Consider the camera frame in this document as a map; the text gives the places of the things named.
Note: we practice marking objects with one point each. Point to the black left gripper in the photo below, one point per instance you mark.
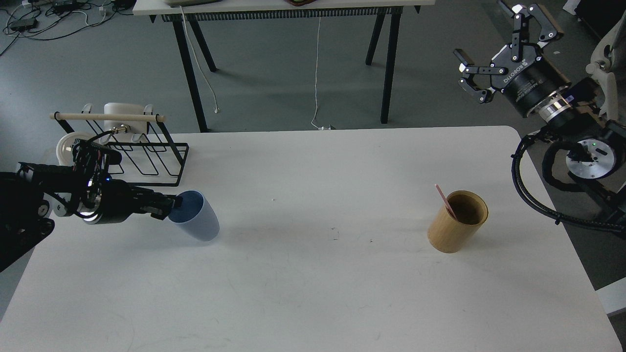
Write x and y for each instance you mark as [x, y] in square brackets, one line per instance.
[119, 200]

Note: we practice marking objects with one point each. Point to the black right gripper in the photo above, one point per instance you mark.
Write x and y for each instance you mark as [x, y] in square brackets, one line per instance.
[530, 80]

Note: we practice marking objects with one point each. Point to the blue plastic cup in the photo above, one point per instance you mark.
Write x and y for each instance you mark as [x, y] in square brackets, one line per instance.
[195, 216]

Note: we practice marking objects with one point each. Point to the pink chopstick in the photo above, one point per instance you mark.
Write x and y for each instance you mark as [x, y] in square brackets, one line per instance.
[447, 205]

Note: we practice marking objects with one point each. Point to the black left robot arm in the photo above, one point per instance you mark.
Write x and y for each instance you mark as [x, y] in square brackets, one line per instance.
[84, 189]

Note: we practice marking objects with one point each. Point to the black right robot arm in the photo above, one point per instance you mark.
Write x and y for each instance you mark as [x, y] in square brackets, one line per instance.
[584, 129]

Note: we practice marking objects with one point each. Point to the white office chair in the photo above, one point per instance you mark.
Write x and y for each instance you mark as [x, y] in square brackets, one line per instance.
[607, 69]

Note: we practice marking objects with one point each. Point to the bamboo cylindrical holder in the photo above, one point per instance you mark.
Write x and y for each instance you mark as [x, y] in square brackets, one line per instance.
[449, 233]

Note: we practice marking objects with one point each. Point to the black wire dish rack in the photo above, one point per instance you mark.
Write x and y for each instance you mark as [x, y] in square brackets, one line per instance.
[149, 155]

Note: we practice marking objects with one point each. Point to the wooden rack handle rod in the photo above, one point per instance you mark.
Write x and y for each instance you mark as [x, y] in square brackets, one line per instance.
[108, 117]

